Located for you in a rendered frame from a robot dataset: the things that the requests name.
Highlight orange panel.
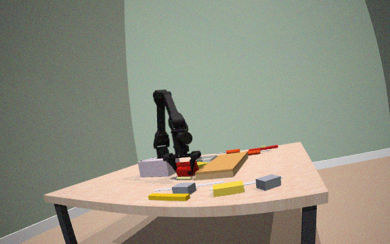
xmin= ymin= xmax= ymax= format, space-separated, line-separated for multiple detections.
xmin=195 ymin=151 xmax=248 ymax=180

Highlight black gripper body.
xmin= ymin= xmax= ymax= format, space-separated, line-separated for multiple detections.
xmin=162 ymin=143 xmax=201 ymax=161

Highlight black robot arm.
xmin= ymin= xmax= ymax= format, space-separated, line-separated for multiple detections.
xmin=153 ymin=89 xmax=192 ymax=159

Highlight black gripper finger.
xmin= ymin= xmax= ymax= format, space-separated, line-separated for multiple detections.
xmin=190 ymin=159 xmax=197 ymax=172
xmin=167 ymin=159 xmax=177 ymax=173

